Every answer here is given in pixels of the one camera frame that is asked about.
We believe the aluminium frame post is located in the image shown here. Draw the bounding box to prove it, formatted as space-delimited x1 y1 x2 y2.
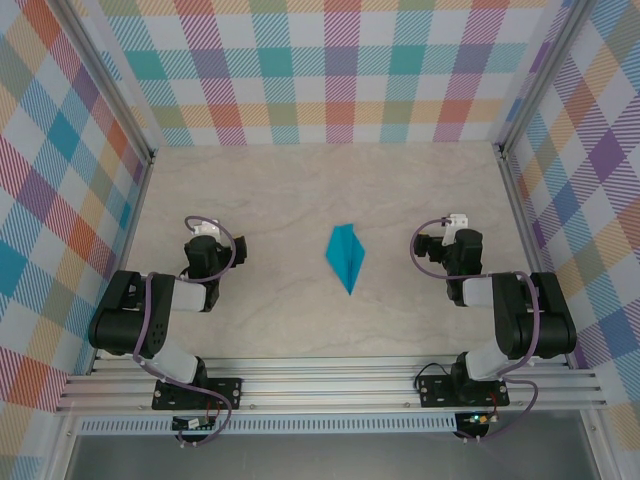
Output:
49 0 157 164
492 0 601 156

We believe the perforated white cable tray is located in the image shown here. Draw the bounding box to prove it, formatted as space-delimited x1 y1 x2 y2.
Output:
77 418 459 435

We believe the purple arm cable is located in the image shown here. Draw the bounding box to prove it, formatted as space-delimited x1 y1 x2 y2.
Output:
132 214 237 449
409 216 541 445

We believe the grey metal panel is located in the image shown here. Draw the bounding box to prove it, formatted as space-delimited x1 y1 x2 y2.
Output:
64 433 601 480

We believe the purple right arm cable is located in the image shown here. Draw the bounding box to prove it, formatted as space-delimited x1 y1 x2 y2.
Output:
409 216 541 445

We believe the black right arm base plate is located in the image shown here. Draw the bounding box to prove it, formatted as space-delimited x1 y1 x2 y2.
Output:
418 375 510 409

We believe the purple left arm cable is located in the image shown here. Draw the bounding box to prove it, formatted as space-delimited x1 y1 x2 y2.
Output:
132 214 237 449

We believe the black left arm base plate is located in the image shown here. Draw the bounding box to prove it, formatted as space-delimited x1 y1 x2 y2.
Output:
152 377 245 411

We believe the aluminium table side rail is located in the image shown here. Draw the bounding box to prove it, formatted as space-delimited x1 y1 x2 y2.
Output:
494 143 576 371
89 154 157 374

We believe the blue paper sheet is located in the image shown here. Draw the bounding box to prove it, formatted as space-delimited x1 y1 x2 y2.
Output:
325 224 369 297

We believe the aluminium slotted mounting rail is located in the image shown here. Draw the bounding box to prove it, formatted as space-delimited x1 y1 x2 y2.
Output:
54 355 609 414

